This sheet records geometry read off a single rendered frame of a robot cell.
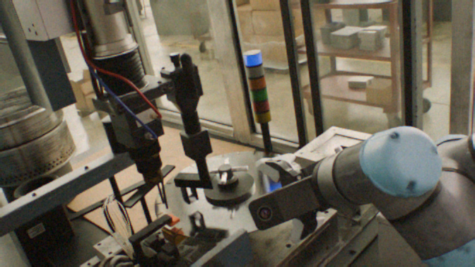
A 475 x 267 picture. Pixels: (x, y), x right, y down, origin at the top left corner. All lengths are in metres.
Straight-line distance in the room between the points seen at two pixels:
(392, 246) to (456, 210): 0.42
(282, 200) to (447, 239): 0.22
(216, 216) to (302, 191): 0.29
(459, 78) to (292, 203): 0.56
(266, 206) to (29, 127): 0.89
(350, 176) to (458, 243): 0.13
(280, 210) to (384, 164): 0.20
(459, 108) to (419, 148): 0.60
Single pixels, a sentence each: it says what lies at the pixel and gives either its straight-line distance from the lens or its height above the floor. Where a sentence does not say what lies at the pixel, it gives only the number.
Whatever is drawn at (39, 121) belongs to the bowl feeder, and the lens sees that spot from 1.37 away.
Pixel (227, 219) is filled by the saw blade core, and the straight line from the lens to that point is 0.86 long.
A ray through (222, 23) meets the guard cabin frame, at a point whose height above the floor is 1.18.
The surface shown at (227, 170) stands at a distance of 0.91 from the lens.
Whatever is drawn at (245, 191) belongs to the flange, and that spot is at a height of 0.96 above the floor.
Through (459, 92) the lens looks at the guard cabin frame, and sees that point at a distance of 1.07.
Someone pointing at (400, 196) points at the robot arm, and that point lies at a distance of 0.49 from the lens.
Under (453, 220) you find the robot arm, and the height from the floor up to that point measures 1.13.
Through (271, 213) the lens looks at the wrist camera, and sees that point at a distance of 0.63.
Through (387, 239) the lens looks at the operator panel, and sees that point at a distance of 0.94.
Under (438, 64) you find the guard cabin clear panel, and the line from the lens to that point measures 1.09.
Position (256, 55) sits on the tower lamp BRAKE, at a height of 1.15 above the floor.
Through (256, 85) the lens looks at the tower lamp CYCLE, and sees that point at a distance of 1.13.
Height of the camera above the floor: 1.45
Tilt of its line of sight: 25 degrees down
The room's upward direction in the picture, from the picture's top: 12 degrees counter-clockwise
